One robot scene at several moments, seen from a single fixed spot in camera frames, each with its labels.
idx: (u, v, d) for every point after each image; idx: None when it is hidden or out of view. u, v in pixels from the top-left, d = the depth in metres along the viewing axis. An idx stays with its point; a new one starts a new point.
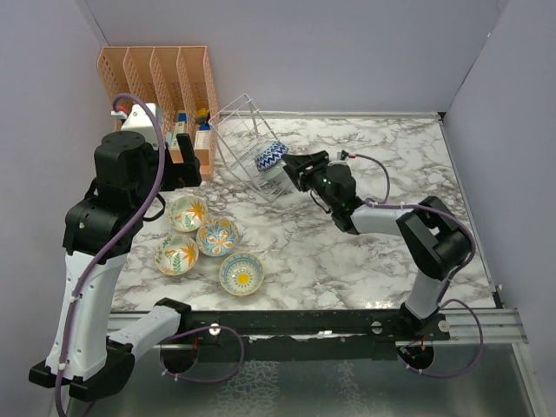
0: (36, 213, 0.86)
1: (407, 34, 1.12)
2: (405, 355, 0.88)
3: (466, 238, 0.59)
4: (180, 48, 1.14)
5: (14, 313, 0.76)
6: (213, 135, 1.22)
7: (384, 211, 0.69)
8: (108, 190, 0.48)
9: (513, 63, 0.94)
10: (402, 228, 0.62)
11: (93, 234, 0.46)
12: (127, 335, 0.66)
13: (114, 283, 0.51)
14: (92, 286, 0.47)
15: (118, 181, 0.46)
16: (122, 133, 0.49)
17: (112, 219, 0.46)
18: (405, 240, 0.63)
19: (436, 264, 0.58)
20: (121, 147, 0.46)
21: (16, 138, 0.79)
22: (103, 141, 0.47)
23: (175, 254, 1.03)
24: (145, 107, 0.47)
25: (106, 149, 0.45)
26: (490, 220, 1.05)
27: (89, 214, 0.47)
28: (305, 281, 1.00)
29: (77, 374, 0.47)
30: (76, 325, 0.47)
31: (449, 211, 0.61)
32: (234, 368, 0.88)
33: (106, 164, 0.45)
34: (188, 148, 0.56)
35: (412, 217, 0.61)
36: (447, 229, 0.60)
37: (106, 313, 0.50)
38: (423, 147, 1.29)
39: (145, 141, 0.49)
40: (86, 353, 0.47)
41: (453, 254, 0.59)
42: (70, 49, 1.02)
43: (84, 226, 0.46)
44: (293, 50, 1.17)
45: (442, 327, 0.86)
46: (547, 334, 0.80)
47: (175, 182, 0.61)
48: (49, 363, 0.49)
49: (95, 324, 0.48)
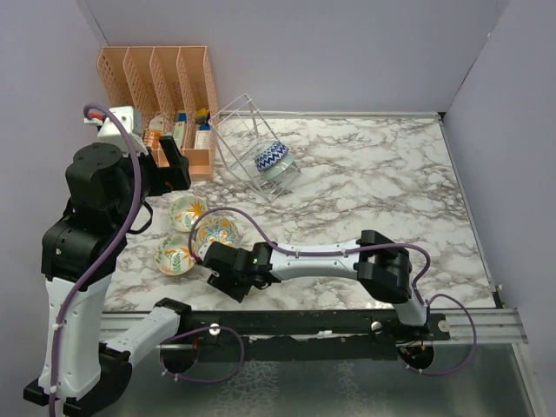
0: (35, 213, 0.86)
1: (407, 34, 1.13)
2: (405, 355, 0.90)
3: (402, 256, 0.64)
4: (180, 48, 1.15)
5: (13, 312, 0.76)
6: (213, 135, 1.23)
7: (316, 261, 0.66)
8: (85, 210, 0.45)
9: (513, 63, 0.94)
10: (362, 281, 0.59)
11: (71, 261, 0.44)
12: (124, 342, 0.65)
13: (100, 302, 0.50)
14: (76, 312, 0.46)
15: (95, 201, 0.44)
16: (96, 148, 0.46)
17: (91, 241, 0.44)
18: (366, 287, 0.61)
19: (400, 294, 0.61)
20: (94, 164, 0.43)
21: (16, 139, 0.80)
22: (76, 157, 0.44)
23: (175, 254, 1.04)
24: (115, 118, 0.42)
25: (78, 168, 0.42)
26: (490, 220, 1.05)
27: (66, 237, 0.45)
28: (304, 281, 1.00)
29: (70, 394, 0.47)
30: (64, 350, 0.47)
31: (386, 238, 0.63)
32: (234, 368, 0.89)
33: (79, 184, 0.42)
34: (174, 150, 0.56)
35: (367, 267, 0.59)
36: (389, 254, 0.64)
37: (93, 332, 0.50)
38: (423, 147, 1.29)
39: (122, 155, 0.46)
40: (76, 375, 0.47)
41: (406, 276, 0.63)
42: (70, 49, 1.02)
43: (61, 251, 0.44)
44: (293, 49, 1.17)
45: (442, 327, 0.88)
46: (547, 334, 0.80)
47: (163, 186, 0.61)
48: (42, 383, 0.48)
49: (83, 347, 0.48)
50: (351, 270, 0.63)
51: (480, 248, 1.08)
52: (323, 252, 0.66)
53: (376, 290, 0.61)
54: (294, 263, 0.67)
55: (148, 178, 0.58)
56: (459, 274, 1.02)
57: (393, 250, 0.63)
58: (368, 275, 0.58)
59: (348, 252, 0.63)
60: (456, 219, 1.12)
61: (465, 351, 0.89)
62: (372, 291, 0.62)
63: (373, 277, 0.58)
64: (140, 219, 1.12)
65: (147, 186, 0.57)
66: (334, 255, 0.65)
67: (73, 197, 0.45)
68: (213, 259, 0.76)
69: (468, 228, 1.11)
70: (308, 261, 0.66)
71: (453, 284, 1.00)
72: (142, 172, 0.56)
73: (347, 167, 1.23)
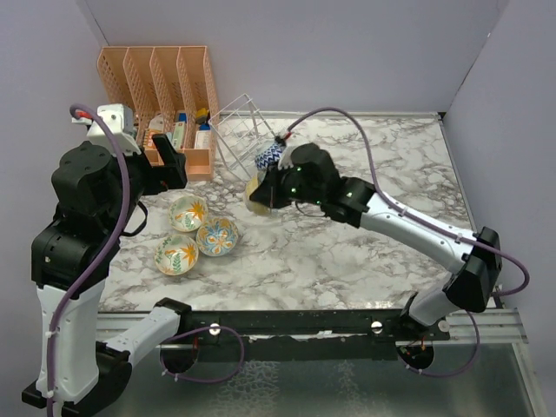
0: (34, 213, 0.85)
1: (407, 34, 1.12)
2: (405, 355, 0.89)
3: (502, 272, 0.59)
4: (180, 48, 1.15)
5: (12, 313, 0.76)
6: (213, 135, 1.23)
7: (426, 230, 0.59)
8: (76, 215, 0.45)
9: (514, 63, 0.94)
10: (463, 272, 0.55)
11: (62, 268, 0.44)
12: (124, 341, 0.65)
13: (93, 307, 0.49)
14: (69, 319, 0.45)
15: (84, 207, 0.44)
16: (83, 150, 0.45)
17: (82, 248, 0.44)
18: (458, 280, 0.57)
19: (479, 306, 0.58)
20: (82, 168, 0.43)
21: (16, 138, 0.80)
22: (63, 161, 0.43)
23: (175, 254, 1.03)
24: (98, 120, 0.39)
25: (65, 174, 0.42)
26: (490, 220, 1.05)
27: (56, 244, 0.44)
28: (305, 281, 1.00)
29: (69, 399, 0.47)
30: (59, 356, 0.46)
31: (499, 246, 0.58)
32: (234, 368, 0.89)
33: (66, 189, 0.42)
34: (168, 148, 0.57)
35: (476, 262, 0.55)
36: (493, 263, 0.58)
37: (88, 338, 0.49)
38: (423, 147, 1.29)
39: (110, 157, 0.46)
40: (72, 380, 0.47)
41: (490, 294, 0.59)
42: (70, 49, 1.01)
43: (51, 258, 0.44)
44: (294, 49, 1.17)
45: (442, 327, 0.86)
46: (547, 334, 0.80)
47: (157, 186, 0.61)
48: (38, 387, 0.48)
49: (77, 353, 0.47)
50: (454, 258, 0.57)
51: None
52: (433, 227, 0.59)
53: (464, 290, 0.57)
54: (392, 220, 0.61)
55: (144, 177, 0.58)
56: None
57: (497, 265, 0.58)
58: (474, 271, 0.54)
59: (463, 239, 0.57)
60: (456, 219, 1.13)
61: (467, 356, 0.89)
62: (457, 287, 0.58)
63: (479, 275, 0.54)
64: (137, 220, 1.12)
65: (142, 186, 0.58)
66: (445, 234, 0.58)
67: (62, 202, 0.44)
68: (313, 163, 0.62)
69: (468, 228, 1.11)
70: (413, 227, 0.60)
71: None
72: (138, 173, 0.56)
73: (347, 167, 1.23)
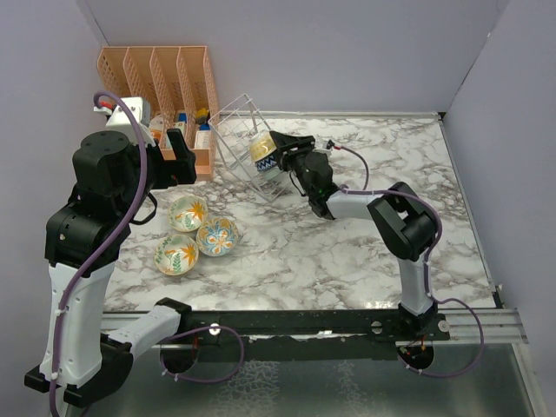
0: (33, 211, 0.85)
1: (407, 34, 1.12)
2: (405, 355, 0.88)
3: (431, 221, 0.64)
4: (180, 48, 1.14)
5: (13, 312, 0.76)
6: (213, 135, 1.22)
7: (356, 197, 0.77)
8: (90, 197, 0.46)
9: (514, 62, 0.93)
10: (372, 211, 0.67)
11: (75, 246, 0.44)
12: (127, 334, 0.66)
13: (102, 290, 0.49)
14: (78, 298, 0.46)
15: (100, 187, 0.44)
16: (102, 135, 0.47)
17: (95, 228, 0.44)
18: (376, 224, 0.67)
19: (403, 245, 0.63)
20: (101, 150, 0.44)
21: (16, 137, 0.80)
22: (84, 143, 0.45)
23: (175, 254, 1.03)
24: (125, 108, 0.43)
25: (85, 154, 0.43)
26: (490, 219, 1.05)
27: (70, 223, 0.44)
28: (305, 281, 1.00)
29: (71, 382, 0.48)
30: (65, 338, 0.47)
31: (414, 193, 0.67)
32: (234, 368, 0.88)
33: (85, 168, 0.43)
34: (180, 144, 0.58)
35: (380, 201, 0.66)
36: (415, 213, 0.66)
37: (95, 321, 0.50)
38: (423, 147, 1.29)
39: (129, 142, 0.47)
40: (77, 362, 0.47)
41: (421, 238, 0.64)
42: (69, 49, 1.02)
43: (65, 237, 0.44)
44: (293, 50, 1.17)
45: (442, 327, 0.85)
46: (547, 334, 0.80)
47: (168, 180, 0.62)
48: (43, 370, 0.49)
49: (84, 334, 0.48)
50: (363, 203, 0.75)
51: (480, 248, 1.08)
52: (359, 192, 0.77)
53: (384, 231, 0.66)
54: (342, 199, 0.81)
55: (155, 171, 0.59)
56: (459, 274, 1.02)
57: (417, 209, 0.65)
58: (378, 207, 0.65)
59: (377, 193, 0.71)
60: (456, 219, 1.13)
61: (468, 359, 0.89)
62: (383, 234, 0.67)
63: (379, 210, 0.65)
64: (142, 213, 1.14)
65: (154, 179, 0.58)
66: (365, 194, 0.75)
67: (78, 183, 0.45)
68: (316, 173, 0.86)
69: (468, 228, 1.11)
70: (353, 199, 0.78)
71: (453, 284, 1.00)
72: (149, 162, 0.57)
73: (347, 167, 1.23)
